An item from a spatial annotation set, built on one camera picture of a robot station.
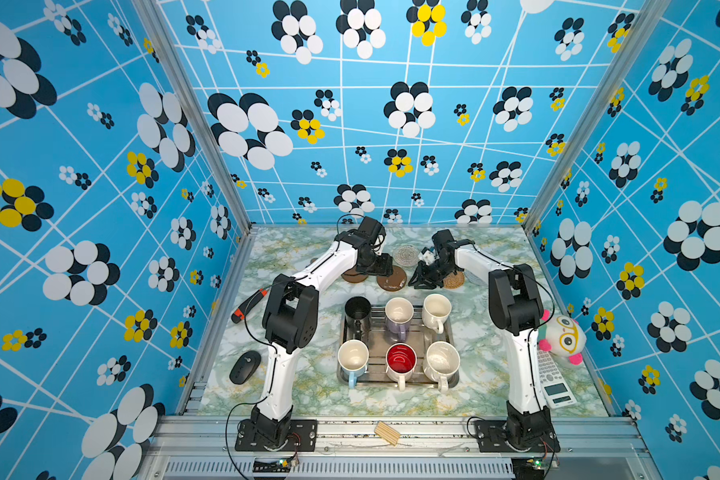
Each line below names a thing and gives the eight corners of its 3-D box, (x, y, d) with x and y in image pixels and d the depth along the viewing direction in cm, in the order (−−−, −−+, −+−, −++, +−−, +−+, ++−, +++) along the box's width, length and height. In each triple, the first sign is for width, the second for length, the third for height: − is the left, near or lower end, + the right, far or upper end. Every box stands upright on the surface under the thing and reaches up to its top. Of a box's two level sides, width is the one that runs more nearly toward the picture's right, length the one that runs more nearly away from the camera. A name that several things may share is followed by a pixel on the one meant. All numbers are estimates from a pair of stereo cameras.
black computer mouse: (231, 384, 84) (227, 381, 82) (240, 354, 90) (236, 350, 87) (254, 384, 84) (251, 381, 82) (261, 354, 89) (258, 350, 87)
